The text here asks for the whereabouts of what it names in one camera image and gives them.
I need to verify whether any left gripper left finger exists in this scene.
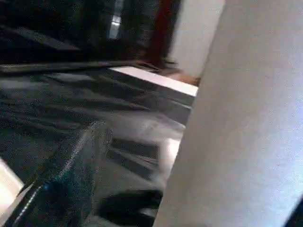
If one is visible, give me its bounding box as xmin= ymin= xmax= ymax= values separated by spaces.
xmin=14 ymin=122 xmax=112 ymax=227

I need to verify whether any white flat panel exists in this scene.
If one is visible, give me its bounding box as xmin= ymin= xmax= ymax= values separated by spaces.
xmin=110 ymin=67 xmax=199 ymax=97

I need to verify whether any black work mat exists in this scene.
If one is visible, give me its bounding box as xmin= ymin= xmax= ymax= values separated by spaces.
xmin=0 ymin=23 xmax=197 ymax=227

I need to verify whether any white plastic table leg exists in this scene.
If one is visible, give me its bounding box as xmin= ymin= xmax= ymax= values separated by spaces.
xmin=152 ymin=0 xmax=303 ymax=227

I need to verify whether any black low shelf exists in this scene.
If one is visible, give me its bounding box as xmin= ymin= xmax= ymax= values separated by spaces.
xmin=0 ymin=59 xmax=152 ymax=74

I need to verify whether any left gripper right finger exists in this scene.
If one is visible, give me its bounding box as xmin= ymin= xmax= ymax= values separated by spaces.
xmin=284 ymin=196 xmax=303 ymax=227

